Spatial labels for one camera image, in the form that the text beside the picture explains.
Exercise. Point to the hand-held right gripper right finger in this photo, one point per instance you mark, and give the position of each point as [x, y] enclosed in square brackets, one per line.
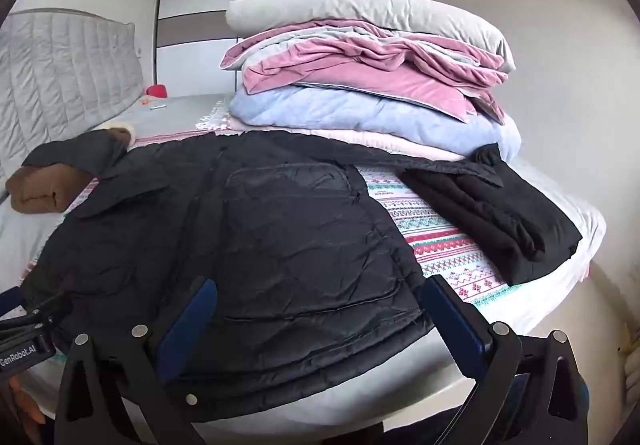
[452, 325]

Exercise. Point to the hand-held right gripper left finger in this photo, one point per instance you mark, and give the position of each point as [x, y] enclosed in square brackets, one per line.
[187, 325]

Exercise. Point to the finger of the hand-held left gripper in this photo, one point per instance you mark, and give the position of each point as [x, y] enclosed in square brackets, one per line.
[35, 312]

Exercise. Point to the black padded jacket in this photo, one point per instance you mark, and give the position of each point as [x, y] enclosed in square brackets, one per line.
[280, 235]

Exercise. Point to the red green patterned bed sheet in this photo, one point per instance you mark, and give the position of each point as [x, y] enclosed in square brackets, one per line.
[440, 245]

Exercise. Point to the black folded garment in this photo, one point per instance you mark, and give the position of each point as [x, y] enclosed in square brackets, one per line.
[500, 215]

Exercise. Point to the brown fleece-lined coat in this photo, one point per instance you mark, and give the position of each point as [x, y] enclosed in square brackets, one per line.
[40, 187]

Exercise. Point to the grey bed sheet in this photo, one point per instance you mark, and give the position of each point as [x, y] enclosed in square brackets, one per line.
[185, 112]

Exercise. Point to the small white object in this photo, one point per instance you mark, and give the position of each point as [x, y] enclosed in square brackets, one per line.
[158, 106]

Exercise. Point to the small red object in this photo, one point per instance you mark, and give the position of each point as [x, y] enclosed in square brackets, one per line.
[156, 91]

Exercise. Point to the grey quilted headboard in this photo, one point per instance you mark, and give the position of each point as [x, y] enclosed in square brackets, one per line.
[60, 70]

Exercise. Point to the pink velvet quilt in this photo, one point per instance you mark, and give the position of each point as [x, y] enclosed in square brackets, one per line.
[360, 62]

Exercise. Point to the white sliding-door wardrobe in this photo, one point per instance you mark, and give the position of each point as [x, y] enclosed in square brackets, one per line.
[205, 10]

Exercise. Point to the light grey folded quilt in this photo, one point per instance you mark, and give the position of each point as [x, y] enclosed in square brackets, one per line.
[380, 15]

